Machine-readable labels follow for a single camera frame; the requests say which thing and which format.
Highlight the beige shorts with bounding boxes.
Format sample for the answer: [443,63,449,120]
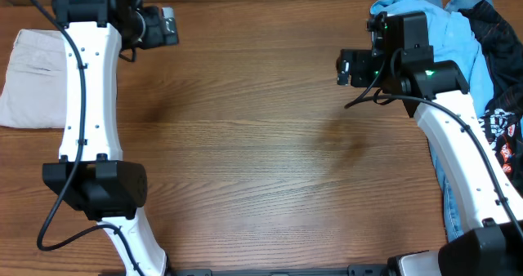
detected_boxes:
[1,29,66,129]

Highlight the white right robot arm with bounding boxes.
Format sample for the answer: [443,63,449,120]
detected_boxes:
[336,47,522,275]

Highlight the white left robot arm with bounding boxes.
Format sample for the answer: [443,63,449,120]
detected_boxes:
[42,0,178,275]

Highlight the light blue t-shirt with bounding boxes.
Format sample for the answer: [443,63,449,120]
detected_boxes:
[369,0,523,187]

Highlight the dark printed t-shirt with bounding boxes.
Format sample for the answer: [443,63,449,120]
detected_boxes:
[460,0,522,192]

